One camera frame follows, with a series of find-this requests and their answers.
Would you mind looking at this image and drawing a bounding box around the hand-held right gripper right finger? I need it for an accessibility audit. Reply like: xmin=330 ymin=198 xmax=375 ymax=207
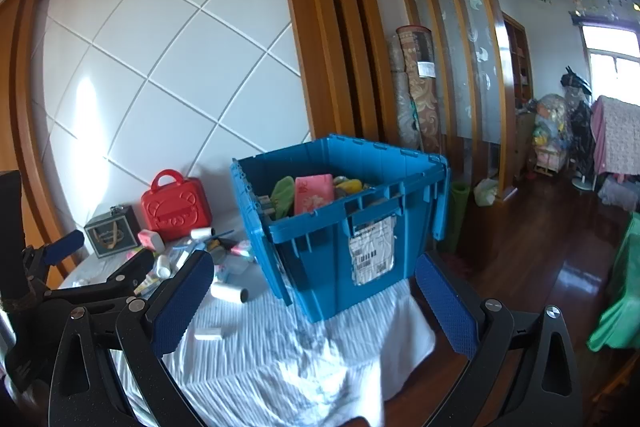
xmin=415 ymin=253 xmax=584 ymax=427

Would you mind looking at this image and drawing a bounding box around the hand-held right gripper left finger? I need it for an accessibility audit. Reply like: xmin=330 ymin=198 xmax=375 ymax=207
xmin=47 ymin=250 xmax=216 ymax=427

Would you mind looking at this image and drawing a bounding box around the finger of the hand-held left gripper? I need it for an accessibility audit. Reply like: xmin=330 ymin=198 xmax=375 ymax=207
xmin=42 ymin=247 xmax=156 ymax=304
xmin=20 ymin=229 xmax=86 ymax=289

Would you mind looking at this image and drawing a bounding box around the desktop with striped cloth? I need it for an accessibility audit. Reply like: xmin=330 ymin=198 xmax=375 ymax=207
xmin=60 ymin=212 xmax=437 ymax=427

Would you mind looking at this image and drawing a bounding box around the pink and white small box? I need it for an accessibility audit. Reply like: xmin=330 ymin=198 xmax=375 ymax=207
xmin=137 ymin=229 xmax=166 ymax=253

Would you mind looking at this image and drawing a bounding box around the black gift box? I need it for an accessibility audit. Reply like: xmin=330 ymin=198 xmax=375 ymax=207
xmin=84 ymin=205 xmax=142 ymax=259

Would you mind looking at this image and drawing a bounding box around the clear plastic box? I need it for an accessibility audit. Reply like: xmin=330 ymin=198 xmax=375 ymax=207
xmin=215 ymin=254 xmax=252 ymax=284

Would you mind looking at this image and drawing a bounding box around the red plastic carry case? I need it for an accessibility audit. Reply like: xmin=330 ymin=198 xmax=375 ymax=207
xmin=141 ymin=169 xmax=213 ymax=243

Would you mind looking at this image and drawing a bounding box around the pink and green packet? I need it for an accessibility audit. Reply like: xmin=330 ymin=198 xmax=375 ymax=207
xmin=229 ymin=241 xmax=257 ymax=263

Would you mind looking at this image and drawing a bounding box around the green bin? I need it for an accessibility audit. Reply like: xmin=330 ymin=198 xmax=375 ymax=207
xmin=449 ymin=182 xmax=471 ymax=254

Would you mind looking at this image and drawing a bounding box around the white plastic bag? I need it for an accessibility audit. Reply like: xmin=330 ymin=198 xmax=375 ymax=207
xmin=473 ymin=179 xmax=499 ymax=207

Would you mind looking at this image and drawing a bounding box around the blue plastic storage crate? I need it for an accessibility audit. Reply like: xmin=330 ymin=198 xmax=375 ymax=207
xmin=230 ymin=134 xmax=451 ymax=323

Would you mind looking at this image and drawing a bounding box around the green cloth item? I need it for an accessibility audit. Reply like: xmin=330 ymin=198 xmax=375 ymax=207
xmin=271 ymin=176 xmax=296 ymax=221

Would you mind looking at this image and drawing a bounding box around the green cloth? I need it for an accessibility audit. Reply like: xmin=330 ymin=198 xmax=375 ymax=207
xmin=587 ymin=212 xmax=640 ymax=354

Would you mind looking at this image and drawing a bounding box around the clear bag of toys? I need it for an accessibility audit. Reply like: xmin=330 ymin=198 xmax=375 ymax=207
xmin=532 ymin=94 xmax=572 ymax=174

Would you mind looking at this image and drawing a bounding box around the rolled patterned carpet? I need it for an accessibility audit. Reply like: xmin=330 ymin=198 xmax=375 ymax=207
xmin=389 ymin=24 xmax=444 ymax=154

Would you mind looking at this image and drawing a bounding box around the pink blanket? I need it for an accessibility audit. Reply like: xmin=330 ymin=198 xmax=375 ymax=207
xmin=590 ymin=95 xmax=640 ymax=184

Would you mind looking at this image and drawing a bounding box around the wooden bookshelf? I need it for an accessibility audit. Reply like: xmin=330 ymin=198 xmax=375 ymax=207
xmin=501 ymin=12 xmax=535 ymax=180

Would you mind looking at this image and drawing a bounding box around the wooden divider screen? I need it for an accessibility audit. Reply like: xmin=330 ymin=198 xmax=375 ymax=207
xmin=386 ymin=0 xmax=517 ymax=195

